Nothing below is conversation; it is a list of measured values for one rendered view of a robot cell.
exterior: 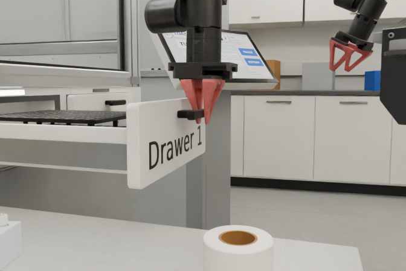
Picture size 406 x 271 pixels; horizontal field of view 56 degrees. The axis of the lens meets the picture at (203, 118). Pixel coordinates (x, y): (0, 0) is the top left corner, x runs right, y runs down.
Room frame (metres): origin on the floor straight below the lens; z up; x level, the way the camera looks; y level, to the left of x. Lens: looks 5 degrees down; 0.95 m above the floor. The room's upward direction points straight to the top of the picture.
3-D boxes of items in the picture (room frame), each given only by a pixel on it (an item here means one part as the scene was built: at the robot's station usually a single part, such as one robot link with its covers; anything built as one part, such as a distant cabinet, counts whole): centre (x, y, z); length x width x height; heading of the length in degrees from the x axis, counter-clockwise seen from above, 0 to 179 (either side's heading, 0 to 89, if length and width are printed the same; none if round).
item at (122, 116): (0.64, 0.14, 0.90); 0.18 x 0.02 x 0.01; 163
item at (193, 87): (0.63, -0.01, 0.93); 0.07 x 0.07 x 0.09; 73
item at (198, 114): (0.60, 0.02, 0.91); 0.07 x 0.04 x 0.01; 163
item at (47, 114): (0.67, 0.24, 0.87); 0.22 x 0.18 x 0.06; 73
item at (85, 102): (1.01, 0.26, 0.87); 0.29 x 0.02 x 0.11; 163
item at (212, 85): (0.63, 0.01, 0.93); 0.07 x 0.07 x 0.09; 73
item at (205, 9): (0.63, 0.00, 1.07); 0.07 x 0.06 x 0.07; 63
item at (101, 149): (0.67, 0.25, 0.86); 0.40 x 0.26 x 0.06; 73
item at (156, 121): (0.61, 0.05, 0.87); 0.29 x 0.02 x 0.11; 163
